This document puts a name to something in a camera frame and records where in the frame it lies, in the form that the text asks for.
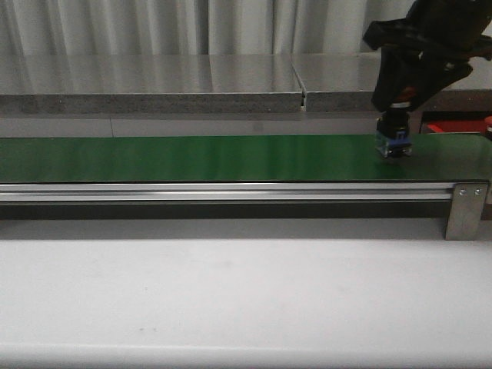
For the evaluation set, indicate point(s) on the grey stone counter slab left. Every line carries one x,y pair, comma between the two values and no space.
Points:
149,84

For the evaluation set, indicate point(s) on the white pleated curtain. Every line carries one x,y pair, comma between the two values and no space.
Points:
189,27

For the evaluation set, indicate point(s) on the green conveyor belt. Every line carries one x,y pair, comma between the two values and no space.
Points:
240,158

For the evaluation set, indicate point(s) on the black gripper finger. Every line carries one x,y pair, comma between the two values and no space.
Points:
395,80
432,74

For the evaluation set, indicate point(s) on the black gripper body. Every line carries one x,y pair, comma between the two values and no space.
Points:
450,29

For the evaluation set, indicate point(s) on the red plastic tray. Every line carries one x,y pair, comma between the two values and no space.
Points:
456,126

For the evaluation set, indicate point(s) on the aluminium conveyor frame rail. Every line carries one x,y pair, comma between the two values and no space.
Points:
246,191

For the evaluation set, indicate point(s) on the grey stone counter slab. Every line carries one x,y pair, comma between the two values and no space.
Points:
149,84
345,82

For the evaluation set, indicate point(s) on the steel conveyor support bracket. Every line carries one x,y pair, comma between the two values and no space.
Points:
467,204

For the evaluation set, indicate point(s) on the grey stone counter slab right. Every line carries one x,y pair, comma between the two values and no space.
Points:
345,82

